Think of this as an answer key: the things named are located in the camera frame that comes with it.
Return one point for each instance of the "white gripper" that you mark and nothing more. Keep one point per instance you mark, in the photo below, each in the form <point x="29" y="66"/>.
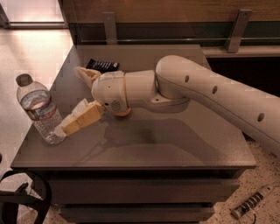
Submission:
<point x="109" y="91"/>

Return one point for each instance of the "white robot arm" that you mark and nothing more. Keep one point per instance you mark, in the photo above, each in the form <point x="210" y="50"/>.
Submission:
<point x="168" y="89"/>

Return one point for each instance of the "clear plastic water bottle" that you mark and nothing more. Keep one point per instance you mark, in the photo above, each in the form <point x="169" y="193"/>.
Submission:
<point x="36" y="101"/>

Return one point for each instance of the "dark blue snack wrapper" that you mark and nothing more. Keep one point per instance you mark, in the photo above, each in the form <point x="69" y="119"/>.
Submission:
<point x="102" y="66"/>

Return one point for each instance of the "orange fruit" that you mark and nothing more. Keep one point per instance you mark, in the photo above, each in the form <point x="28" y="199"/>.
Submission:
<point x="124" y="113"/>

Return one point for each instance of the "grey cabinet with drawers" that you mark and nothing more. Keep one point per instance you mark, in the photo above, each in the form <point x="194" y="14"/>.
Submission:
<point x="143" y="168"/>

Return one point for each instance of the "left metal wall bracket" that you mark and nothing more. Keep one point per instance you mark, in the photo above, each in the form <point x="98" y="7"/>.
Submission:
<point x="110" y="28"/>

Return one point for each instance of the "metal wall bracket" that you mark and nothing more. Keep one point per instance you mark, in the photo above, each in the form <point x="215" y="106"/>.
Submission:
<point x="234" y="40"/>
<point x="110" y="28"/>

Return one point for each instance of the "right metal wall bracket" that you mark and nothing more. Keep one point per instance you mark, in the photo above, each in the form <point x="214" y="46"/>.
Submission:
<point x="234" y="40"/>

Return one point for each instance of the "wall-mounted wooden shelf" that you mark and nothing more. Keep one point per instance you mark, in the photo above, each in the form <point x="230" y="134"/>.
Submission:
<point x="243" y="52"/>

